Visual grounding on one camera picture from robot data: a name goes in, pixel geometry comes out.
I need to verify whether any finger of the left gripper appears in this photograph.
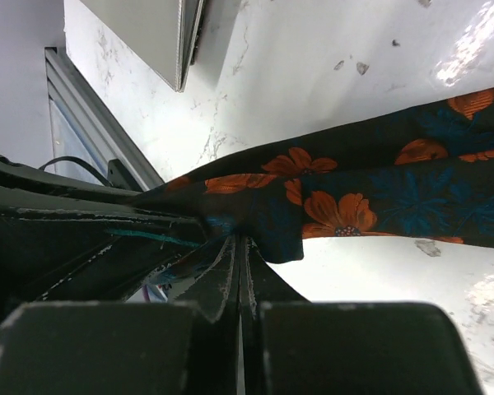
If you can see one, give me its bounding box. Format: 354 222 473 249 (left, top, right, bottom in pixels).
0 155 207 323

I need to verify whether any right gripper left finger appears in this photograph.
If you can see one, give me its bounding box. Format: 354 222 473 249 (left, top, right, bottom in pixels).
0 237 239 394

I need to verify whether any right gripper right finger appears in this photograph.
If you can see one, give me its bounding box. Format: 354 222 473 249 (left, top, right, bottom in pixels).
238 239 482 394

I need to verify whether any black orange floral tie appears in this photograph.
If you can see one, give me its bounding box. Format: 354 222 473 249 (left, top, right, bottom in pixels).
132 87 494 263

